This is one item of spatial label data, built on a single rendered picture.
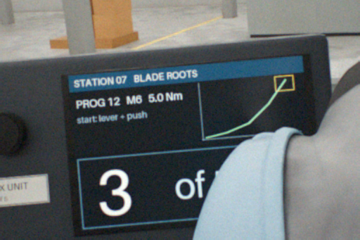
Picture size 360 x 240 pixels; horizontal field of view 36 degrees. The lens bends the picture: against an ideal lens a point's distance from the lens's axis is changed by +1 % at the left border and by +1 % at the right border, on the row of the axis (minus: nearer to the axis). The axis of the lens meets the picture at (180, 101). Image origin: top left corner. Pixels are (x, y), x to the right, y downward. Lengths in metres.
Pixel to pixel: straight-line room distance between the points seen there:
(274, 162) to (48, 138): 0.26
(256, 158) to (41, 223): 0.26
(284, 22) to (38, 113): 7.96
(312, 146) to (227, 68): 0.22
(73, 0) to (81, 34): 0.40
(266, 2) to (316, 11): 0.74
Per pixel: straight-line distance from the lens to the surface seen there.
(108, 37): 8.80
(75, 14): 6.71
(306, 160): 0.16
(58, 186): 0.39
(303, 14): 8.22
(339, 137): 0.17
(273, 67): 0.39
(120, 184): 0.39
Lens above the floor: 1.32
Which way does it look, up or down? 15 degrees down
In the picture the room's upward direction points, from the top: 5 degrees counter-clockwise
